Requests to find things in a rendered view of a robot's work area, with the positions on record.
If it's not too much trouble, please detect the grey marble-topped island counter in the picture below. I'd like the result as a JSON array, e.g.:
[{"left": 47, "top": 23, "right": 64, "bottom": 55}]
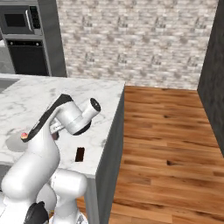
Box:
[{"left": 0, "top": 73, "right": 127, "bottom": 224}]

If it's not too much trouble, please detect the grey round plate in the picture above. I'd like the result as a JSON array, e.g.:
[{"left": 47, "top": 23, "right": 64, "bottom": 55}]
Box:
[{"left": 4, "top": 132, "right": 32, "bottom": 153}]

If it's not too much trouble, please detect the brown chocolate bar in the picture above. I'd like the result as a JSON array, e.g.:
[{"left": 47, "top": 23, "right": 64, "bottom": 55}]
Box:
[{"left": 74, "top": 147, "right": 86, "bottom": 163}]

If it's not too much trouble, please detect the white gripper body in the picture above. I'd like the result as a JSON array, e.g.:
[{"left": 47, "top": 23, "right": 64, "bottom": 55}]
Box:
[{"left": 50, "top": 121, "right": 65, "bottom": 133}]

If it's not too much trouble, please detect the pink frosted cupcake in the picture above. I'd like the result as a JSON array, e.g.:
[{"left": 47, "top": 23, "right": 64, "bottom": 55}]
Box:
[{"left": 19, "top": 131, "right": 30, "bottom": 141}]

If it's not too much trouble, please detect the silver microwave oven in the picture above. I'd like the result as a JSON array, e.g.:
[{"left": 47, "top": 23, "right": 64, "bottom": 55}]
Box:
[{"left": 0, "top": 4, "right": 44, "bottom": 36}]

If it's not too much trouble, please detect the grey tall oven cabinet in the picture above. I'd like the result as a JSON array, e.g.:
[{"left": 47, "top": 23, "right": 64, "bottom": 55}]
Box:
[{"left": 0, "top": 0, "right": 68, "bottom": 79}]

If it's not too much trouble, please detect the black built-in oven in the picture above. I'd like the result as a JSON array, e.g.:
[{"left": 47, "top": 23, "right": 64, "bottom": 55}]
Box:
[{"left": 5, "top": 38, "right": 51, "bottom": 77}]

